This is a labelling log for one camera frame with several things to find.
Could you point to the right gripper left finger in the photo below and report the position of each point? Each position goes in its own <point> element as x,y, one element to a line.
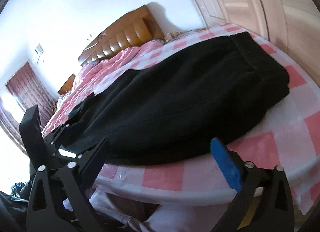
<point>57,200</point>

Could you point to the black sweatpants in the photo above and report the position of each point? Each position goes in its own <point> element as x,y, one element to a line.
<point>218,88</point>

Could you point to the pink quilt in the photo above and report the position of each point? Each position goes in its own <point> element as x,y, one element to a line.
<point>96,77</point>

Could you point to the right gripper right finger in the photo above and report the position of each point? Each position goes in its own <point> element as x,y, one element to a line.
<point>275,210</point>

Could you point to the brown wooden side cabinet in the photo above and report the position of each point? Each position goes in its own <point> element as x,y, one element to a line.
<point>67,85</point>

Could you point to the white wall air conditioner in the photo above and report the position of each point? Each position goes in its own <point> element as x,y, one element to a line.
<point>39,49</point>

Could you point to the brown wooden headboard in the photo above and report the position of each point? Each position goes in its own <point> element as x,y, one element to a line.
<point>133,29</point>

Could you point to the dark red curtain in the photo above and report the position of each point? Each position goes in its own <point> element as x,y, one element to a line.
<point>26,87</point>

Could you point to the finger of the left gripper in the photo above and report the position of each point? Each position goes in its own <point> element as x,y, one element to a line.
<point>64,153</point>
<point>68,133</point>

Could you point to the light wooden wardrobe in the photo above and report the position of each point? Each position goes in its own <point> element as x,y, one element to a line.
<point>291,25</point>

